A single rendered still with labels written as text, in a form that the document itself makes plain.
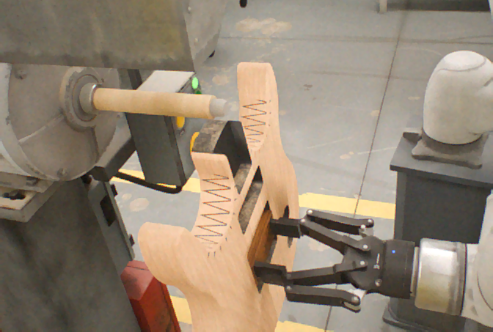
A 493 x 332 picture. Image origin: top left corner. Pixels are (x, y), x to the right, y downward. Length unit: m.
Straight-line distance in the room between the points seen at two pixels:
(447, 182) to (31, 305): 1.05
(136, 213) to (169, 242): 2.04
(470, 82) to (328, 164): 1.36
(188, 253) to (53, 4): 0.27
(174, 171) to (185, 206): 1.42
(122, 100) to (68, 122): 0.09
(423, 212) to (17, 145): 1.15
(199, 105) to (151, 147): 0.40
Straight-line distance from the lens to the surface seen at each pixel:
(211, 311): 0.64
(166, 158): 1.06
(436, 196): 1.52
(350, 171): 2.57
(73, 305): 1.14
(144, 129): 1.04
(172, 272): 0.53
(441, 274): 0.67
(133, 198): 2.63
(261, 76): 0.70
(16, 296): 1.12
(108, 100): 0.75
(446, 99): 1.39
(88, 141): 0.82
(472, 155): 1.49
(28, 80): 0.72
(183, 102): 0.69
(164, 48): 0.47
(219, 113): 0.67
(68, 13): 0.52
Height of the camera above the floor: 1.59
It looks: 35 degrees down
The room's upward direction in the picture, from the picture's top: 9 degrees counter-clockwise
